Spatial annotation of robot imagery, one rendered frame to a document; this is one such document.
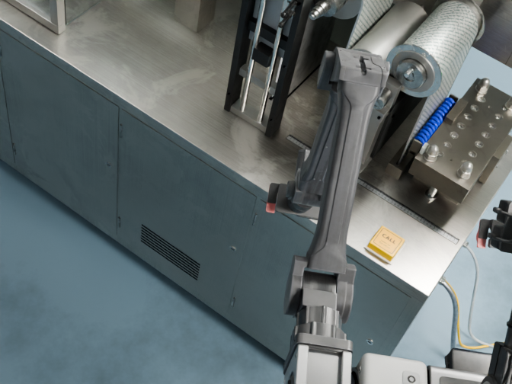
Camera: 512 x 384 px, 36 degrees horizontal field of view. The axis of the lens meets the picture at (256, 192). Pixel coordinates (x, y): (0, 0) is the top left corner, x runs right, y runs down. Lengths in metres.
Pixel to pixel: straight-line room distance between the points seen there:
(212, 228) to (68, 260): 0.75
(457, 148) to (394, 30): 0.35
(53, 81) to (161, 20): 0.38
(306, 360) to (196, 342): 1.69
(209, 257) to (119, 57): 0.69
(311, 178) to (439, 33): 0.62
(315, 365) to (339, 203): 0.26
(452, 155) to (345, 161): 0.92
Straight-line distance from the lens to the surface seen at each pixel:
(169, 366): 2.80
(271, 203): 1.82
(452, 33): 2.05
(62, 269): 2.98
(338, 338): 1.20
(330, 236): 1.27
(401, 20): 2.15
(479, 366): 1.28
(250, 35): 2.08
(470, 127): 2.24
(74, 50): 2.39
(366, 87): 1.26
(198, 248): 2.56
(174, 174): 2.37
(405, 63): 1.96
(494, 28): 2.25
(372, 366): 1.17
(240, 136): 2.20
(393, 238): 2.06
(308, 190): 1.60
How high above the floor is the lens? 2.54
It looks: 52 degrees down
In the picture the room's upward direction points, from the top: 14 degrees clockwise
